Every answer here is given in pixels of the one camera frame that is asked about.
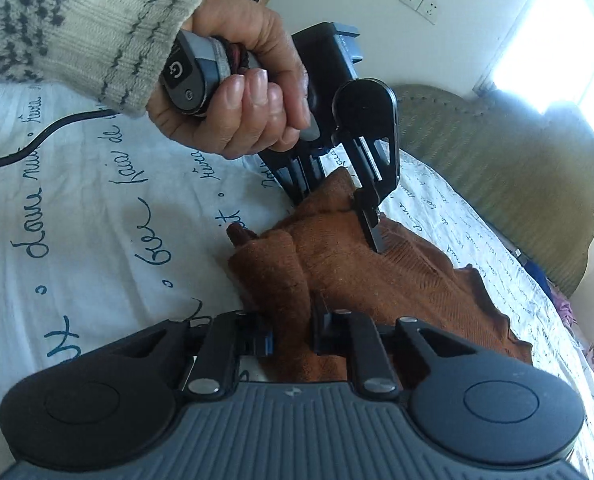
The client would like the bright window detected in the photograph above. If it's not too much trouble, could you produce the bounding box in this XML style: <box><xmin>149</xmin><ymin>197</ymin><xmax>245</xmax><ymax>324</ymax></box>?
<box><xmin>477</xmin><ymin>0</ymin><xmax>594</xmax><ymax>162</ymax></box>

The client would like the person's left hand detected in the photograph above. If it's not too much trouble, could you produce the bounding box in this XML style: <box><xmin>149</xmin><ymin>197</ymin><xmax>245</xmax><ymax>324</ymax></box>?
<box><xmin>146</xmin><ymin>0</ymin><xmax>314</xmax><ymax>160</ymax></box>

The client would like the dark blue cloth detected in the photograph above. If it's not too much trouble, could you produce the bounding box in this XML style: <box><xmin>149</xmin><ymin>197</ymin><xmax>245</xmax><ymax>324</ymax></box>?
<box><xmin>529</xmin><ymin>260</ymin><xmax>554</xmax><ymax>292</ymax></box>

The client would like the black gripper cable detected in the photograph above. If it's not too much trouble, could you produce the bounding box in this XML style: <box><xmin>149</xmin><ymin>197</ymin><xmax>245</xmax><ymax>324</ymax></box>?
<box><xmin>0</xmin><ymin>109</ymin><xmax>110</xmax><ymax>174</ymax></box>

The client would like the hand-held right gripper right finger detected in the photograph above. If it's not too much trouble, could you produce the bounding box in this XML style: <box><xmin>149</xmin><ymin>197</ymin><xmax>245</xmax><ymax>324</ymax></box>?
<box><xmin>309</xmin><ymin>292</ymin><xmax>458</xmax><ymax>397</ymax></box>

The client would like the white script-printed bedsheet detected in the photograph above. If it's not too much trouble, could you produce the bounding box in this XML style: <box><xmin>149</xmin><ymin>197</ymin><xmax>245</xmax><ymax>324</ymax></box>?
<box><xmin>0</xmin><ymin>77</ymin><xmax>594</xmax><ymax>480</ymax></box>

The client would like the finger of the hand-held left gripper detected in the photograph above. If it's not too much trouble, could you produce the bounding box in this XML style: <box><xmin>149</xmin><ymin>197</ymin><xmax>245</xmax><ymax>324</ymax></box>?
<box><xmin>256</xmin><ymin>144</ymin><xmax>334</xmax><ymax>207</ymax></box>
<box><xmin>346</xmin><ymin>135</ymin><xmax>402</xmax><ymax>256</ymax></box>

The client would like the green padded headboard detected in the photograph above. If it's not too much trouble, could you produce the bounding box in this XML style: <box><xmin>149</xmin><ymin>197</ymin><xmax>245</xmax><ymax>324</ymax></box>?
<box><xmin>392</xmin><ymin>84</ymin><xmax>594</xmax><ymax>299</ymax></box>

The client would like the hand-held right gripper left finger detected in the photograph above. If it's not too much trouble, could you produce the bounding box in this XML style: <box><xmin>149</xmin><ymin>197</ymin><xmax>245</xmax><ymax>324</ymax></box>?
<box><xmin>121</xmin><ymin>310</ymin><xmax>276</xmax><ymax>397</ymax></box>

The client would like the brown knit sweater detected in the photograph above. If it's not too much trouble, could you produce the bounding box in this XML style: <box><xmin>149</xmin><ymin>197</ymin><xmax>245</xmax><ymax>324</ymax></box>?
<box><xmin>226</xmin><ymin>166</ymin><xmax>534</xmax><ymax>385</ymax></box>

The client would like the purple cloth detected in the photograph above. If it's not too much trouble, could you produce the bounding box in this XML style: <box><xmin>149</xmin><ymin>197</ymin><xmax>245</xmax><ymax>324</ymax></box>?
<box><xmin>554</xmin><ymin>290</ymin><xmax>578</xmax><ymax>334</ymax></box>

